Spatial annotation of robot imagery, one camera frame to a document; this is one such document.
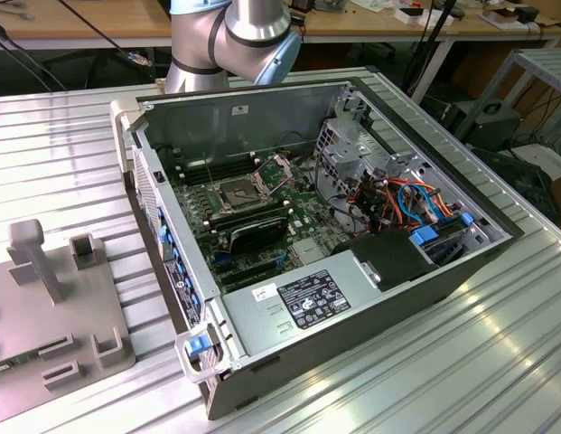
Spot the metal socket cover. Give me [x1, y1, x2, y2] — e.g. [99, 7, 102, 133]
[248, 152, 295, 198]

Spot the black expansion slot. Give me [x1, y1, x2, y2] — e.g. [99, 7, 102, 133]
[220, 267, 282, 293]
[214, 258, 276, 280]

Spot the blue disk carrier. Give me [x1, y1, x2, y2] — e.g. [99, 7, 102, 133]
[408, 227, 440, 249]

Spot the black plastic shroud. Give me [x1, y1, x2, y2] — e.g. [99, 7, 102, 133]
[330, 228, 440, 293]

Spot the grey parts rack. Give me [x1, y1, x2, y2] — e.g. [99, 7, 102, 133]
[0, 218, 137, 415]

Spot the green motherboard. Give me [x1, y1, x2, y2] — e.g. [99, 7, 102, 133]
[164, 151, 376, 295]

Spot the blue case latch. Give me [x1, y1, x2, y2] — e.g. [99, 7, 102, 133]
[183, 334, 218, 359]

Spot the green RAM stick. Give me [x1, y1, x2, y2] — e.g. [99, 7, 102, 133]
[0, 350, 42, 377]

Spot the CPU socket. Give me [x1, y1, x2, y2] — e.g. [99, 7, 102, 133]
[210, 174, 263, 213]

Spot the long wooden desk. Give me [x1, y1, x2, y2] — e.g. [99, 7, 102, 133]
[0, 0, 561, 99]

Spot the orange power wire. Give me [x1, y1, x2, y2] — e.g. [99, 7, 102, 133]
[346, 176, 416, 228]

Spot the black RAM stick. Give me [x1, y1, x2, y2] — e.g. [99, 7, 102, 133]
[201, 198, 294, 226]
[207, 206, 291, 232]

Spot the open grey PC case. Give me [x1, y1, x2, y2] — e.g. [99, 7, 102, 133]
[108, 77, 526, 421]

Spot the black equipment box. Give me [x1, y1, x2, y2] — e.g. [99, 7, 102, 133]
[449, 99, 524, 154]

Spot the white box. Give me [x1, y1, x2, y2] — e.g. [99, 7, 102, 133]
[394, 5, 456, 27]

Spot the silver chipset heatsink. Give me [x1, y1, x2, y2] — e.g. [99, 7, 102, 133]
[291, 238, 330, 267]

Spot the black RAM slot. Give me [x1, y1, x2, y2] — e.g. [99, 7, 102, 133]
[176, 156, 257, 176]
[182, 165, 259, 185]
[179, 161, 257, 181]
[174, 152, 255, 172]

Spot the black rating label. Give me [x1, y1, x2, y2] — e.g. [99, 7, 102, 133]
[276, 269, 352, 330]

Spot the black graphics card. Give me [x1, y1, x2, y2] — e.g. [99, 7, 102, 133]
[225, 215, 291, 255]

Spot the silver drive cage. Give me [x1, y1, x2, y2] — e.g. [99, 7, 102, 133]
[313, 116, 392, 203]

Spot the cable with inline connector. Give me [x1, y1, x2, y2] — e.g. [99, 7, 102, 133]
[57, 0, 154, 68]

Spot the aluminium frame table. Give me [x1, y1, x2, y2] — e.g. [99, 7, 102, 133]
[454, 47, 561, 142]

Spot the blue data wire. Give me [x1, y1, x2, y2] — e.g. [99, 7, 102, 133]
[396, 183, 428, 227]
[414, 179, 444, 223]

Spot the silver power supply unit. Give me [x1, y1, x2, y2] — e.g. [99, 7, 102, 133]
[220, 250, 386, 363]

